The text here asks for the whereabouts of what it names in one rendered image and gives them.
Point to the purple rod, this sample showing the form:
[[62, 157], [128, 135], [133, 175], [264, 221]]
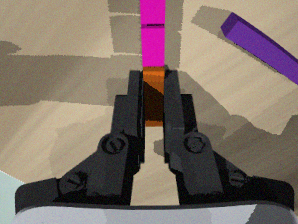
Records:
[[259, 44]]

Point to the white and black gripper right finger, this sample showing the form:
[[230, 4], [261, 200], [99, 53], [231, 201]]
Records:
[[208, 177]]

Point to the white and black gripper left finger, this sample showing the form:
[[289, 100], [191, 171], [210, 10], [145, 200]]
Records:
[[100, 178]]

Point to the magenta rod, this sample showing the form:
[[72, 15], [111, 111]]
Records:
[[152, 11], [153, 43]]

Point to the orange rod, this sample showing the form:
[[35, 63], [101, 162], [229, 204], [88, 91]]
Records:
[[153, 77]]

